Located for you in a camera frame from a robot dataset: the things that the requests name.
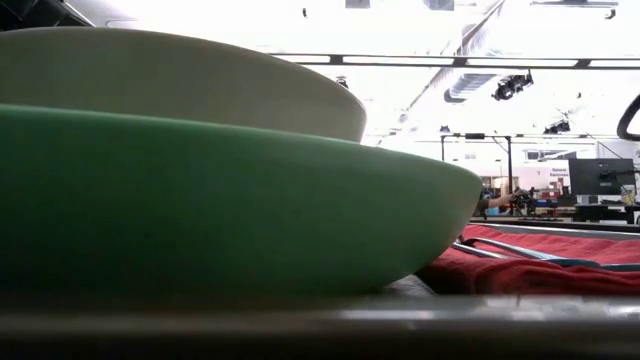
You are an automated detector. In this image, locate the green plate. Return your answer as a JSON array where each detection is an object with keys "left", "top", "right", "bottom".
[{"left": 0, "top": 103, "right": 484, "bottom": 297}]

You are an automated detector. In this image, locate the grey bowl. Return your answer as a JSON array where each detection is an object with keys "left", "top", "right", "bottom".
[{"left": 0, "top": 26, "right": 368, "bottom": 144}]

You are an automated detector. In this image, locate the red cloth napkin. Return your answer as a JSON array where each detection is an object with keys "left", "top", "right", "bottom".
[{"left": 414, "top": 223, "right": 640, "bottom": 297}]

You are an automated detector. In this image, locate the brown plastic tray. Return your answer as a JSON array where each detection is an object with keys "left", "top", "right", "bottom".
[{"left": 0, "top": 273, "right": 640, "bottom": 360}]

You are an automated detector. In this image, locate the dark monitor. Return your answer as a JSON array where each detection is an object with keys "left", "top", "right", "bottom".
[{"left": 567, "top": 157, "right": 638, "bottom": 197}]

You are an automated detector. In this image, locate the black desk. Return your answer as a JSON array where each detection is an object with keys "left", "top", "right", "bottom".
[{"left": 572, "top": 202, "right": 640, "bottom": 225}]

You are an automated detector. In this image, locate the black background frame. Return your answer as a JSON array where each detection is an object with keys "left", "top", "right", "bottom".
[{"left": 439, "top": 132, "right": 514, "bottom": 195}]

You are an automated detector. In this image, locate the black hanging camera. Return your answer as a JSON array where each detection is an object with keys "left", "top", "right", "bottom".
[
  {"left": 491, "top": 71, "right": 535, "bottom": 102},
  {"left": 543, "top": 119, "right": 572, "bottom": 136}
]

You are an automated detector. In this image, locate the black looped cable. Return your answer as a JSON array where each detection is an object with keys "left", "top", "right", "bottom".
[{"left": 615, "top": 93, "right": 640, "bottom": 143}]

